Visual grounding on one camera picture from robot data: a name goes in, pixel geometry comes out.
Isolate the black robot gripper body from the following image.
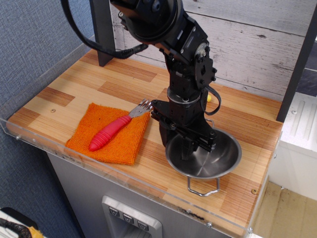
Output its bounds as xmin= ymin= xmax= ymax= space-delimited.
xmin=152 ymin=95 xmax=217 ymax=152

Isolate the black braided cable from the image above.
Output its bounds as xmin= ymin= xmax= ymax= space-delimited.
xmin=60 ymin=0 xmax=149 ymax=60

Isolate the steel bowl with wire handles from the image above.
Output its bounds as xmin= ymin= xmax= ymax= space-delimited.
xmin=165 ymin=119 xmax=242 ymax=197

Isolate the silver dispenser button panel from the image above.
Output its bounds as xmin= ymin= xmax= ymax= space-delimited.
xmin=102 ymin=195 xmax=163 ymax=238

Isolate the orange cloth napkin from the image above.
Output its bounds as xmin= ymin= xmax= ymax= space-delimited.
xmin=65 ymin=103 xmax=150 ymax=165

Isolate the clear acrylic guard rail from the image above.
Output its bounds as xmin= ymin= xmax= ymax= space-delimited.
xmin=2 ymin=51 xmax=282 ymax=238

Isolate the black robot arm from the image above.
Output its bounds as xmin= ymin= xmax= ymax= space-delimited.
xmin=112 ymin=0 xmax=219 ymax=161

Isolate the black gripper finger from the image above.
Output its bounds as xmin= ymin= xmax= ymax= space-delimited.
xmin=159 ymin=121 xmax=176 ymax=146
xmin=181 ymin=137 xmax=198 ymax=161

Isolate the dark right frame post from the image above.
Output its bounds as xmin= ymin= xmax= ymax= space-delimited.
xmin=276 ymin=0 xmax=317 ymax=123

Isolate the grey toy cabinet front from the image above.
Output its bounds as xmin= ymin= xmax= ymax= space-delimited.
xmin=48 ymin=154 xmax=226 ymax=238

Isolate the red handled metal fork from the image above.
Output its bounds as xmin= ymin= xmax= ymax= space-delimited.
xmin=89 ymin=99 xmax=153 ymax=151

